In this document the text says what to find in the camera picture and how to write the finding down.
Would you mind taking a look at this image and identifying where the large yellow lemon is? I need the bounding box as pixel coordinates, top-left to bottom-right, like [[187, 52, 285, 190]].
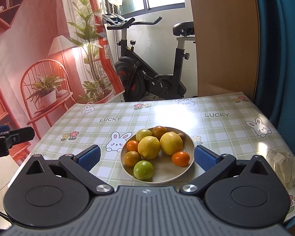
[[160, 132, 183, 156]]

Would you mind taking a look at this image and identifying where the large orange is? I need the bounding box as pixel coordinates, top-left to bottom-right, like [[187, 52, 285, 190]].
[[124, 151, 142, 168]]

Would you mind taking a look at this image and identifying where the green-yellow round fruit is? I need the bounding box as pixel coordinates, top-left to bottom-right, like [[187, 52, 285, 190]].
[[135, 129, 152, 142]]

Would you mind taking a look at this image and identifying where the small orange tangerine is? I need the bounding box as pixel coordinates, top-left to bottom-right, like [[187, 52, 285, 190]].
[[171, 151, 190, 167], [126, 140, 139, 152]]

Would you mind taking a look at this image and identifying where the small brown longan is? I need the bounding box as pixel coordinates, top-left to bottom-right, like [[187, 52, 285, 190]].
[[178, 133, 185, 142]]

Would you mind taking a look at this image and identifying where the green plaid tablecloth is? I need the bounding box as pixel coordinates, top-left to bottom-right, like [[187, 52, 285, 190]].
[[8, 92, 295, 223]]

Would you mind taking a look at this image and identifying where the beige round plate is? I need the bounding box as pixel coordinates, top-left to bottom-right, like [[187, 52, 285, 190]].
[[120, 127, 195, 184]]

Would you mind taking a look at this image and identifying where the far small orange tangerine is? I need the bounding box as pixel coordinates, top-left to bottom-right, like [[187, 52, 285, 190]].
[[126, 140, 139, 152]]

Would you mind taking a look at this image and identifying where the green round fruit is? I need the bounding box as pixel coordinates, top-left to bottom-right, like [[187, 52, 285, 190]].
[[133, 160, 154, 181]]

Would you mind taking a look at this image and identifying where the dark orange persimmon fruit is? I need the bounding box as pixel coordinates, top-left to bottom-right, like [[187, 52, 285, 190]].
[[152, 126, 168, 140]]

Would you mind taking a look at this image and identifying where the clear plastic packaging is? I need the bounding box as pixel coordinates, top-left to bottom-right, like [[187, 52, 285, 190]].
[[266, 149, 295, 189]]

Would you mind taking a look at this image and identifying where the pink room backdrop poster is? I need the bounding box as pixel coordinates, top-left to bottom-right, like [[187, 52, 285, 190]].
[[0, 0, 126, 167]]

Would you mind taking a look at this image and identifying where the teal curtain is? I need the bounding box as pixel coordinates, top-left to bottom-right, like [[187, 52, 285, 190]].
[[254, 0, 295, 155]]

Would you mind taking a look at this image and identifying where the black exercise bike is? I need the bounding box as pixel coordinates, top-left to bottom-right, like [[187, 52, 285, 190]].
[[101, 13, 196, 102]]

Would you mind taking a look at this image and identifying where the wooden door panel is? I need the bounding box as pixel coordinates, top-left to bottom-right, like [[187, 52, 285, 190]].
[[190, 0, 260, 99]]

